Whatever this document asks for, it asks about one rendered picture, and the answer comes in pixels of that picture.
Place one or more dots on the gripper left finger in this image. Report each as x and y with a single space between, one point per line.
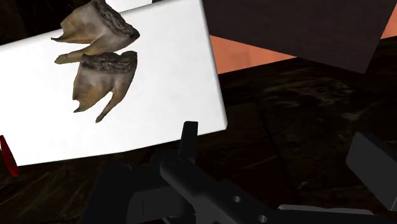
198 183

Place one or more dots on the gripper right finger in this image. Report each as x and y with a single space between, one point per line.
375 167

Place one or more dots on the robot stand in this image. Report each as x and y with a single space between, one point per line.
294 28

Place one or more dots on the brown tooth-shaped figure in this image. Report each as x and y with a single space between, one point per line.
99 80
93 28

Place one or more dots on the white table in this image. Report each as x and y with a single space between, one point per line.
173 77

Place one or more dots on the red curved object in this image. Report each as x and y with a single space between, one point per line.
7 158

